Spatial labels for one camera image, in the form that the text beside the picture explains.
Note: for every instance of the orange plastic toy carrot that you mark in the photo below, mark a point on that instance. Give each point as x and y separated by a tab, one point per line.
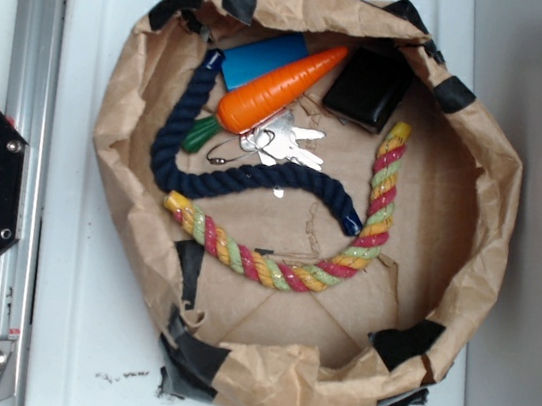
245	107

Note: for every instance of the blue rectangular block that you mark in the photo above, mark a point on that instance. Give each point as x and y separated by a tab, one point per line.
246	62

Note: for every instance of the black rectangular box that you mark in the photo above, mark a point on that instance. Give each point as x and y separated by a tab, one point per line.
369	88

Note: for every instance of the brown paper bag bin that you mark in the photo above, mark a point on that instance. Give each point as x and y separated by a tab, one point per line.
263	301

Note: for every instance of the silver keys on ring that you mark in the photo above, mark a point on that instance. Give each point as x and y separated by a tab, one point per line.
274	140

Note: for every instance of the aluminium extrusion rail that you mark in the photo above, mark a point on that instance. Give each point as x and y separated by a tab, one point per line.
35	59

